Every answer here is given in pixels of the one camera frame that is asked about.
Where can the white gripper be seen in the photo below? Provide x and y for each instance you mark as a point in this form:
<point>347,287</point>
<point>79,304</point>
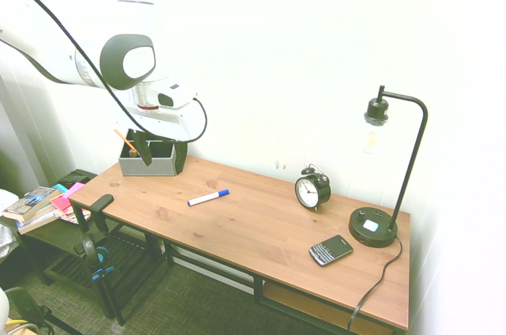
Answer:
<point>174,123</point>

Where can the white marker blue cap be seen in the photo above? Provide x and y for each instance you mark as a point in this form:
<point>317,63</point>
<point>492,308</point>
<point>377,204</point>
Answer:
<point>205,198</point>

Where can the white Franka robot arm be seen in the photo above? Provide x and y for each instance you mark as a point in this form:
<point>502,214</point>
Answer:
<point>130,62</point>

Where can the grey fabric holder box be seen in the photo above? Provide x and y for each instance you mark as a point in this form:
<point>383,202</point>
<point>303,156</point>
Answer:
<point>146,167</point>

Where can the orange pencil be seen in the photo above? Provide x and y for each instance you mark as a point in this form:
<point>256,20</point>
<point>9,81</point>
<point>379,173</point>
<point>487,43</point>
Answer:
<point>124,139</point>

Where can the black headphone hanger clamp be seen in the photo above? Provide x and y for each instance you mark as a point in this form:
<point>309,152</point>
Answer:
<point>103,201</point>

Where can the black pouch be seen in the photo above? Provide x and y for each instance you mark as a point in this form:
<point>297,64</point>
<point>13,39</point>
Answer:
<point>77,179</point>

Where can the pink notepad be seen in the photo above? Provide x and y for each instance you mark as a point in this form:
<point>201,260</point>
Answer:
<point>67,196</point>

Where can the patterned red striped book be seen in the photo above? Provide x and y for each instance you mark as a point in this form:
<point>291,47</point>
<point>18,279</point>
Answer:
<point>73,216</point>

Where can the black blue headphones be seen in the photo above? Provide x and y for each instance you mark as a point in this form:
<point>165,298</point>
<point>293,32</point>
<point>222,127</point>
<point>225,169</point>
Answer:
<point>89,248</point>

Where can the black side table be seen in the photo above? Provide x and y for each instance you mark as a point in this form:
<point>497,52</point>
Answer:
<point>59,238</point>

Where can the paperback book photo cover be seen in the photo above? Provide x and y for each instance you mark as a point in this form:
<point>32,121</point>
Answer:
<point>33,198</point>

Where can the thick book pale pages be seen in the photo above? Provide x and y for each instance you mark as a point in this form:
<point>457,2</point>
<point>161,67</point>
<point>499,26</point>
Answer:
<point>35,222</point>

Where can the black alarm clock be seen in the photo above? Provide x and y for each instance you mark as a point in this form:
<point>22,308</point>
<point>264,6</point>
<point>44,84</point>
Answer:
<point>312,190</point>

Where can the silver crinkled bag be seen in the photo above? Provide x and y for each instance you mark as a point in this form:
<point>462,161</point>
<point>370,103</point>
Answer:
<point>6,232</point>

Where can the black keypad phone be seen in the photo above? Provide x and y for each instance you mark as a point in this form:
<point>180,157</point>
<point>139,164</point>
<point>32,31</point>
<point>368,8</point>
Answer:
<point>330,251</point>

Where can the dark green bag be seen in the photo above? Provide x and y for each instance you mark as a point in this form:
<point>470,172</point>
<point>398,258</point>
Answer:
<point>25,307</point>

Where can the wooden desk shelf board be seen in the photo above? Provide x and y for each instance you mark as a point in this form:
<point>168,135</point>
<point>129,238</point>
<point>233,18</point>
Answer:
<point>316,311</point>

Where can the black desk lamp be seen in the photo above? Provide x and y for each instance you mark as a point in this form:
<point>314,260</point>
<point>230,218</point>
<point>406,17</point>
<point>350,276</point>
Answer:
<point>373,232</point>

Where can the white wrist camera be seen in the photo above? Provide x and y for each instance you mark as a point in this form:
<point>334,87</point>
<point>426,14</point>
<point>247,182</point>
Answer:
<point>176,96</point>

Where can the wooden desk black frame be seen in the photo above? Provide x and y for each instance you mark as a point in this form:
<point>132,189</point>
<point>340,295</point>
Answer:
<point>237,228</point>

